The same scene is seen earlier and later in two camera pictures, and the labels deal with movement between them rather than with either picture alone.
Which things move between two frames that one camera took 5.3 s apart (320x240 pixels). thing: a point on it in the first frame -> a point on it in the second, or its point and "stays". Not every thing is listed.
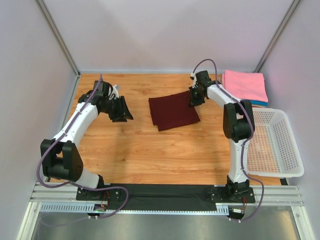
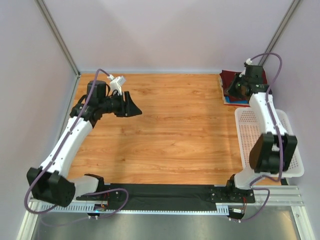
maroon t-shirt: x=172 y=110 -> x=227 y=76
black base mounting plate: x=171 y=196 stays
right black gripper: x=196 y=94 -> x=234 y=87
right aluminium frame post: x=280 y=29 stays
